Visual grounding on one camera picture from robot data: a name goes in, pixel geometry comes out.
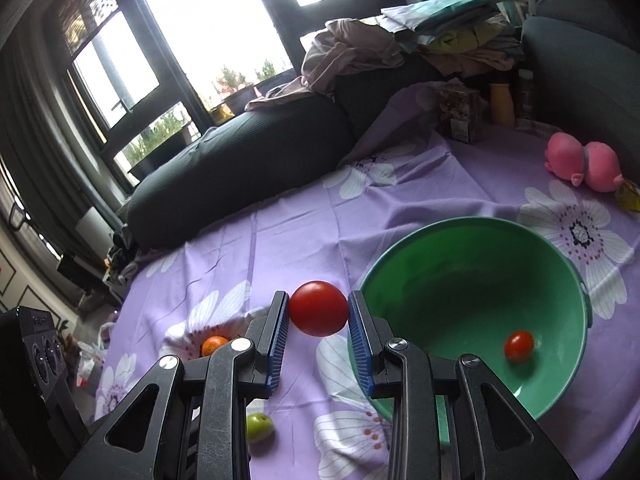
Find dark grey sofa cushion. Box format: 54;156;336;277
125;67;451;251

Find stack of folded clothes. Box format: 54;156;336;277
379;0;526;72

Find small green fruit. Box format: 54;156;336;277
246;412;275;444

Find orange mandarin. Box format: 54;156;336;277
201;336;231;358

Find yellow bottle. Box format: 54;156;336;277
489;82;517;126

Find purple floral cloth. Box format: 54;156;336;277
92;80;640;480

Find potted plants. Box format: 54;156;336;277
209;59;281;113

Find pink plush toy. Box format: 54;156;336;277
544;132;627;194

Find large red tomato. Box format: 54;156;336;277
288;281;349;338

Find pale pink crumpled garment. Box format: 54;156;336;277
245;17;407;112

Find grey sofa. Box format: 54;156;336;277
520;0;640;181

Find green plastic bowl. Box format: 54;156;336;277
347;216;594;444

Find planter with green plants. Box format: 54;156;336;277
122;107;202;182

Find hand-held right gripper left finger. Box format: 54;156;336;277
60;290;291;480

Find dark grey curtain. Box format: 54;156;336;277
0;35;126;266

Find black framed window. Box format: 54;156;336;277
55;0;381;186

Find yellow green small object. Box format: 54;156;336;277
615;180;640;212

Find clear snack jar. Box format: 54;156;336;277
436;85;484;144

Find white plastic bag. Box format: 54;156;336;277
75;322;119;396

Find small red tomato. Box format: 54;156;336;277
504;330;535;364

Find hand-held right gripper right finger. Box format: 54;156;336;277
347;290;581;480

